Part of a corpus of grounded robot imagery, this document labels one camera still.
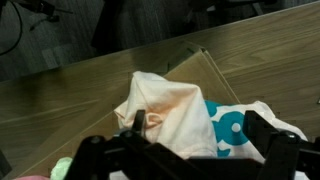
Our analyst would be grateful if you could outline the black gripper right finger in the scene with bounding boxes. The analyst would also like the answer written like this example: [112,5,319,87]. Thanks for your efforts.
[242,109,320,180]

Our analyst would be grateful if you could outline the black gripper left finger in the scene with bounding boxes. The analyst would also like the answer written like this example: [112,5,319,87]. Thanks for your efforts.
[64,109,158,180]

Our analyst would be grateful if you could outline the pale cream towel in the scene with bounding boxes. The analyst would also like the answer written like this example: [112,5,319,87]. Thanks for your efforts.
[49,156,74,180]

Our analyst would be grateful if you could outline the pink shirt with orange print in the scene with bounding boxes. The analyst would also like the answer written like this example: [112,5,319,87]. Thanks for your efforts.
[13,174,51,180]

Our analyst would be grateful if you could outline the peach shirt with colourful print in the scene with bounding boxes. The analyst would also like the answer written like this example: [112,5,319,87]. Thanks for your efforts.
[113,70,309,163]

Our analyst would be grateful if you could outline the large cardboard box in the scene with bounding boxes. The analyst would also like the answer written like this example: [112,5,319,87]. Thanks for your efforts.
[13,49,241,178]

